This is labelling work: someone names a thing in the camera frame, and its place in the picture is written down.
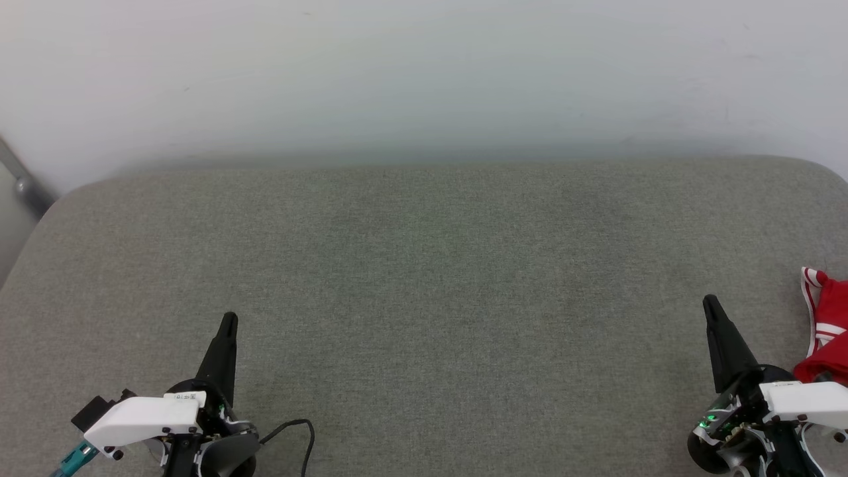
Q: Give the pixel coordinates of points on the red and white shirt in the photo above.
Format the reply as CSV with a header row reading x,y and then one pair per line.
x,y
828,331

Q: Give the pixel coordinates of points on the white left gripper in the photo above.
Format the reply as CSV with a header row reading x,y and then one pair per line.
x,y
142,419

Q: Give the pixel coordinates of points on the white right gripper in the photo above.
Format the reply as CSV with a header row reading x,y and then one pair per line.
x,y
805,401

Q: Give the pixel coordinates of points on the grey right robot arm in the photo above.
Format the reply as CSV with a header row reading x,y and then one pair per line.
x,y
739,462

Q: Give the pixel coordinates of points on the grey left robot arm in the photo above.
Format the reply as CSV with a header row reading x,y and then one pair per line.
x,y
232,454

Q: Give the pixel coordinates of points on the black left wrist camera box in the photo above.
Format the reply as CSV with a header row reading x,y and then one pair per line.
x,y
96,411

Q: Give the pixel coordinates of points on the grey metal pipe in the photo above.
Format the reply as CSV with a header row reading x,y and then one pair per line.
x,y
26,185

